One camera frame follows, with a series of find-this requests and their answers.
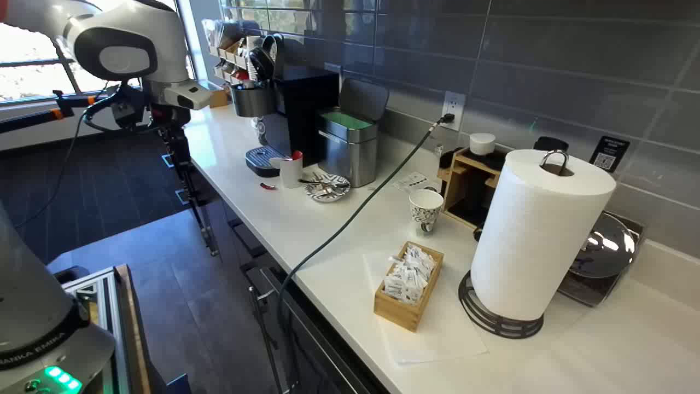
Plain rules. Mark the black sign card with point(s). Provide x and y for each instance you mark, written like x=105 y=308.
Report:
x=609 y=153

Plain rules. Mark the black coffee machine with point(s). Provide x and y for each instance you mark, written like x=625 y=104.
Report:
x=310 y=109

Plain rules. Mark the white paper towel roll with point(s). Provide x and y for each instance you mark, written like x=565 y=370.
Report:
x=537 y=232

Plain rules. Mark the rack of coffee supplies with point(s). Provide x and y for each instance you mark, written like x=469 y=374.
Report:
x=238 y=47

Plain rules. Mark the small white jar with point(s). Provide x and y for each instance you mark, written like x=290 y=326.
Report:
x=483 y=142

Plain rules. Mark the aluminium frame cart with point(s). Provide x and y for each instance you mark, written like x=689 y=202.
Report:
x=110 y=319

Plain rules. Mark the white wall outlet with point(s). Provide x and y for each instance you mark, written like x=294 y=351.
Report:
x=453 y=109

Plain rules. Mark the steel canister with green lid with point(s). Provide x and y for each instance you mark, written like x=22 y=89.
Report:
x=350 y=150

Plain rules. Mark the white cup with red top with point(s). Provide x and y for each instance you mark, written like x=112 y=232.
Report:
x=292 y=174

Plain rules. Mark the silver spoon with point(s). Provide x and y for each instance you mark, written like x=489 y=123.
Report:
x=327 y=182

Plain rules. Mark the small red scrap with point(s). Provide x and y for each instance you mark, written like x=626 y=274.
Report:
x=267 y=187

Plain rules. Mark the wooden condiment organizer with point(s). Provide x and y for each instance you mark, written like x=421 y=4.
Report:
x=467 y=187

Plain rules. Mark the blue white patterned paper plate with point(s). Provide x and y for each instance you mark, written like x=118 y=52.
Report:
x=328 y=190

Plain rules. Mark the wooden box of sugar packets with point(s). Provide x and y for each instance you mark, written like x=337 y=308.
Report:
x=407 y=287

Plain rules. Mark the blue drip tray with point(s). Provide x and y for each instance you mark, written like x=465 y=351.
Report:
x=262 y=160

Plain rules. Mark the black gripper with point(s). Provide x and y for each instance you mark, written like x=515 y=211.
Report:
x=168 y=120

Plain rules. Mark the patterned paper cup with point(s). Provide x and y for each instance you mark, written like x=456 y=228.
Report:
x=425 y=209

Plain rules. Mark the dark base cabinet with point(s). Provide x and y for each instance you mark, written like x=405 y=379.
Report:
x=306 y=341

